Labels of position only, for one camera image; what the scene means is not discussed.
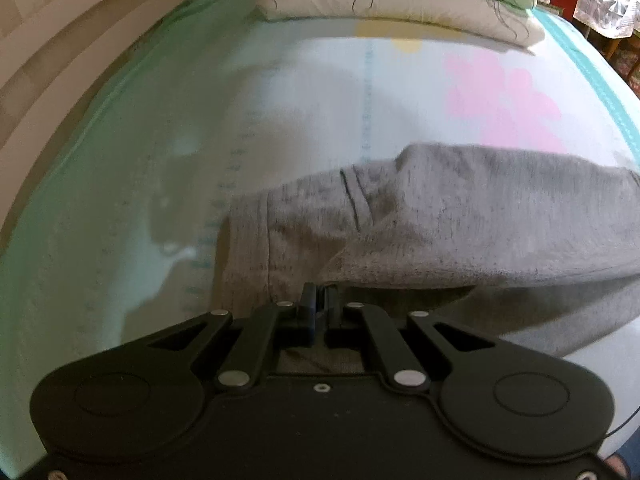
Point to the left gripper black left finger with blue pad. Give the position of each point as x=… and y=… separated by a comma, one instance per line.
x=270, y=329

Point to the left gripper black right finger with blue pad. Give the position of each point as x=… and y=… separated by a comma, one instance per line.
x=370, y=331

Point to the grey knit pants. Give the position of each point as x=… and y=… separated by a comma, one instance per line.
x=540, y=249

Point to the white pastel patterned bed sheet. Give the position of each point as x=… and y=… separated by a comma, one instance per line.
x=118, y=239

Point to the wooden side table with cloth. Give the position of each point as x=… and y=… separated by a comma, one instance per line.
x=612, y=27

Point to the beige wooden bed rail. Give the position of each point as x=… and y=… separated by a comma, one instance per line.
x=53, y=55

